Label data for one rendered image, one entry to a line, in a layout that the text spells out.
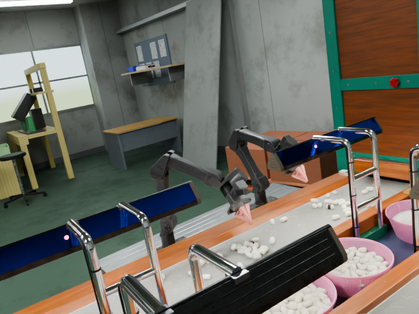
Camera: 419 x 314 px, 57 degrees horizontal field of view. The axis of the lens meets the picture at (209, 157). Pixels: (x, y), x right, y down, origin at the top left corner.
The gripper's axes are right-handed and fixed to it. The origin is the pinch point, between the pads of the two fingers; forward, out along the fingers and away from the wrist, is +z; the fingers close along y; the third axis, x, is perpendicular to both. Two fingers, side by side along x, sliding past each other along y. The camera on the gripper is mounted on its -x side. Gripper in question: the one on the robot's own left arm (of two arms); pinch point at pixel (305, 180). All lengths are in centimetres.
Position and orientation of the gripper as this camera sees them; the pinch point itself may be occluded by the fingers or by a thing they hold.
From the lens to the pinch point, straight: 190.8
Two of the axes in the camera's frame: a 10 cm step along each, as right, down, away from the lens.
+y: 8.2, -2.6, 5.0
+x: -2.2, 6.6, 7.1
